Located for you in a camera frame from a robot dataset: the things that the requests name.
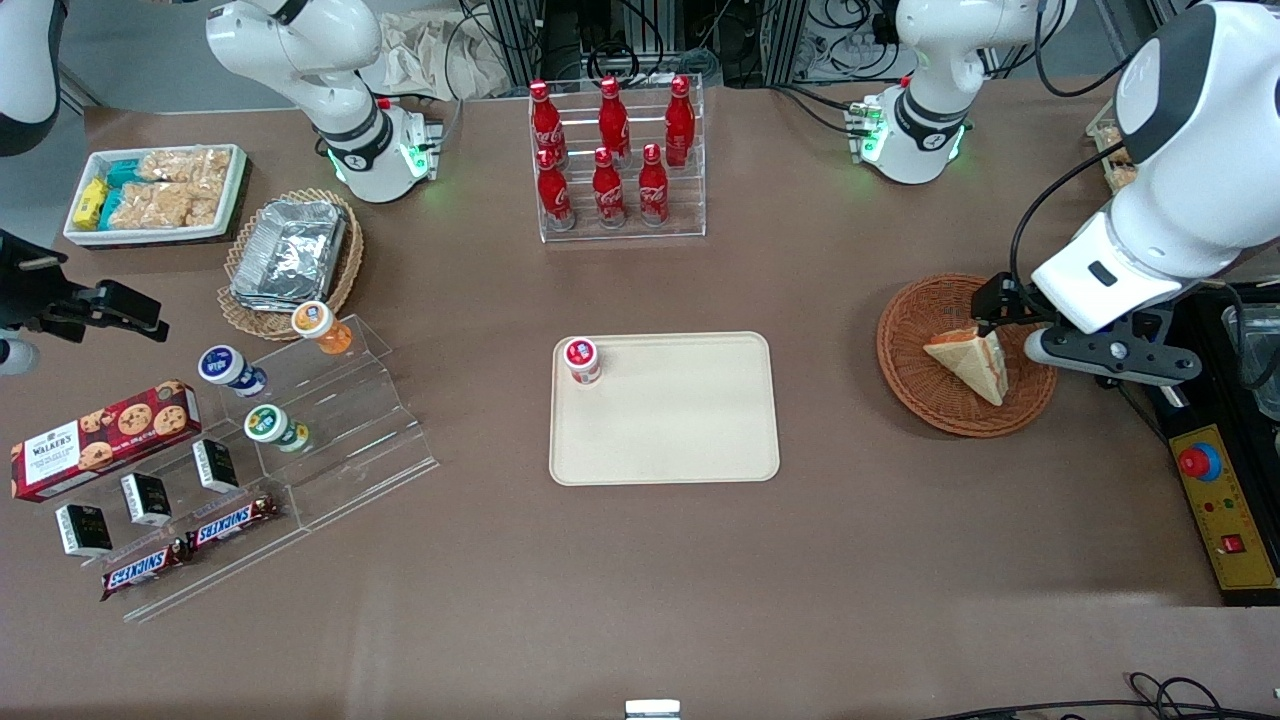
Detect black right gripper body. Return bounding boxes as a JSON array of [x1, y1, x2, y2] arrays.
[[0, 230, 74, 337]]

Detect triangular sandwich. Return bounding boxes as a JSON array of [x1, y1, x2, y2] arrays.
[[922, 325, 1009, 408]]

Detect round brown wicker basket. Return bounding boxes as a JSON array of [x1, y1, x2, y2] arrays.
[[877, 273, 1059, 439]]

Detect white rectangular snack tray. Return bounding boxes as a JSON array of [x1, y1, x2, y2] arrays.
[[62, 144, 250, 248]]

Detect oval light wicker basket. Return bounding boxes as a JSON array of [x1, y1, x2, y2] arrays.
[[217, 188, 366, 343]]

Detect beige plastic tray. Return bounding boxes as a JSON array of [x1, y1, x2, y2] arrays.
[[548, 331, 782, 488]]

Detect yellow snack packet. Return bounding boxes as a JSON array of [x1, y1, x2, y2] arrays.
[[74, 177, 110, 230]]

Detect blue-lid yogurt cup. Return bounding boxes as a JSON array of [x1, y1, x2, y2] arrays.
[[197, 345, 269, 399]]

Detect red Walkers cookie box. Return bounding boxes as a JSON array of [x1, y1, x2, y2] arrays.
[[10, 379, 204, 503]]

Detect black countertop appliance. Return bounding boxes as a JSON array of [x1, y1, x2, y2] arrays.
[[1140, 280, 1280, 441]]

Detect small black box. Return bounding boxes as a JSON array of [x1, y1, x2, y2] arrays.
[[120, 472, 174, 528], [55, 503, 115, 559], [192, 438, 241, 495]]

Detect stacked aluminium foil containers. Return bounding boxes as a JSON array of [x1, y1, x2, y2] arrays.
[[229, 198, 350, 312]]

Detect green-lid yogurt cup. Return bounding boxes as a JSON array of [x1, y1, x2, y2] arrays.
[[243, 404, 313, 454]]

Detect clear pan in appliance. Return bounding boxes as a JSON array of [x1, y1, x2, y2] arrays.
[[1222, 303, 1280, 422]]

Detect orange-lid yogurt cup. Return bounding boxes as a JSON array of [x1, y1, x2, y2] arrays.
[[291, 301, 354, 357]]

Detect Snickers chocolate bar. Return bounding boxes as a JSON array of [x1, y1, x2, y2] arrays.
[[100, 540, 194, 603], [186, 493, 283, 553]]

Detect clear acrylic step stand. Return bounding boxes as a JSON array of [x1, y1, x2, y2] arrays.
[[55, 315, 442, 624]]

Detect yellow emergency stop box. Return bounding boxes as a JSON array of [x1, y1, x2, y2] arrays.
[[1168, 424, 1280, 607]]

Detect clear acrylic bottle rack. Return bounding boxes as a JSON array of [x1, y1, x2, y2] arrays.
[[527, 73, 708, 244]]

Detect red cola bottle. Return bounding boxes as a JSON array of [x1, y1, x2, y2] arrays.
[[535, 148, 577, 233], [637, 143, 671, 228], [528, 80, 567, 163], [664, 75, 697, 169], [597, 76, 632, 161], [590, 147, 629, 230]]

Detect beige cloth bag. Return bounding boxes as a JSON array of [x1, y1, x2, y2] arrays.
[[360, 10, 512, 102]]

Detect red-lid yogurt cup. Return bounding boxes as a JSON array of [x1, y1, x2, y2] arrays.
[[563, 337, 604, 387]]

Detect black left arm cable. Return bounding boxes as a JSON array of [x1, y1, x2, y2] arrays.
[[1008, 140, 1129, 301]]

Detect white wire snack rack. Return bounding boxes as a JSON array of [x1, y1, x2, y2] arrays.
[[1087, 98, 1143, 193]]

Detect black floor cable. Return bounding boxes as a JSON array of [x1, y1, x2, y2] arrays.
[[920, 672, 1280, 720]]

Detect black equipment rack with cables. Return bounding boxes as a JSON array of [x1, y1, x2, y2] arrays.
[[485, 0, 901, 91]]

